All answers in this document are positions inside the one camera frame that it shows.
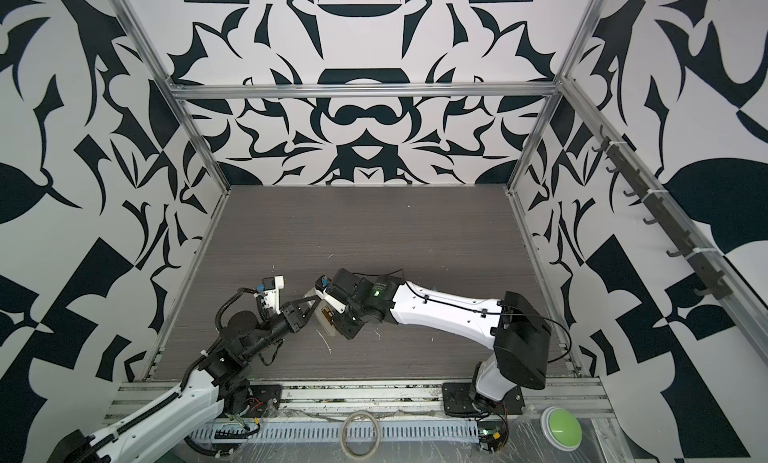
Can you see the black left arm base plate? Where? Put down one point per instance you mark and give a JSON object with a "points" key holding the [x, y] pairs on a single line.
{"points": [[261, 400]]}

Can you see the white slotted cable duct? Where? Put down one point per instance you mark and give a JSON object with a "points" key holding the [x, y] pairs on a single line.
{"points": [[304, 432]]}

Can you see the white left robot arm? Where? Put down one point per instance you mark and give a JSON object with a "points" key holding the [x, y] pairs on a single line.
{"points": [[215, 383]]}

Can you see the small green circuit board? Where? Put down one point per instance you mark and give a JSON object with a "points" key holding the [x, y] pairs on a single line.
{"points": [[492, 435]]}

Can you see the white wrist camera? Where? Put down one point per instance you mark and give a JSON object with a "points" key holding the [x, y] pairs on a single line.
{"points": [[331, 294], [268, 293]]}

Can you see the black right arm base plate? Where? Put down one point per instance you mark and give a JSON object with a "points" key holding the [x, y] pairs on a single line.
{"points": [[459, 400]]}

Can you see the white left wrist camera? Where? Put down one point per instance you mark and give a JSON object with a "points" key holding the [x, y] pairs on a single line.
{"points": [[268, 293]]}

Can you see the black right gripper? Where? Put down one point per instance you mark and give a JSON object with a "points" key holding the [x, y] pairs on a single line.
{"points": [[347, 330]]}

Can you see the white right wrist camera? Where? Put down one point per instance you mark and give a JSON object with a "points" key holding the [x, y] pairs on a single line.
{"points": [[331, 294]]}

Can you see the white remote control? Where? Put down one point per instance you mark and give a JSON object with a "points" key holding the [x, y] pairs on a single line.
{"points": [[323, 313]]}

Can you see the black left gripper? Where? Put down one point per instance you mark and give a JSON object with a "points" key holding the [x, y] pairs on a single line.
{"points": [[290, 317]]}

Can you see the aluminium enclosure frame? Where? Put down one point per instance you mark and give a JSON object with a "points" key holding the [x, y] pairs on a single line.
{"points": [[743, 307]]}

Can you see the green push button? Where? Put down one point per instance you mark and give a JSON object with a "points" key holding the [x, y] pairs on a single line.
{"points": [[561, 429]]}

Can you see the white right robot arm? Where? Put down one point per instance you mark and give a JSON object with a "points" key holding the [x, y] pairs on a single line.
{"points": [[511, 328]]}

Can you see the clear tape roll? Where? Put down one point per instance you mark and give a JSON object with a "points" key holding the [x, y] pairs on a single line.
{"points": [[357, 427]]}

